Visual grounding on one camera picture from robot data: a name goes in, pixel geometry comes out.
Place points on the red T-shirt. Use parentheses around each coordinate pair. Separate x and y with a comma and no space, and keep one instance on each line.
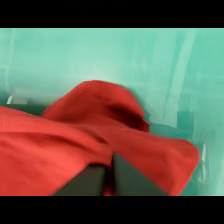
(56,146)

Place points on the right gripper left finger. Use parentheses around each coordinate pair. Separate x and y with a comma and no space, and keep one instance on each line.
(87,183)

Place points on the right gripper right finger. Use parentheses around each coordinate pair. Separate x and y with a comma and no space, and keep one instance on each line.
(133,181)

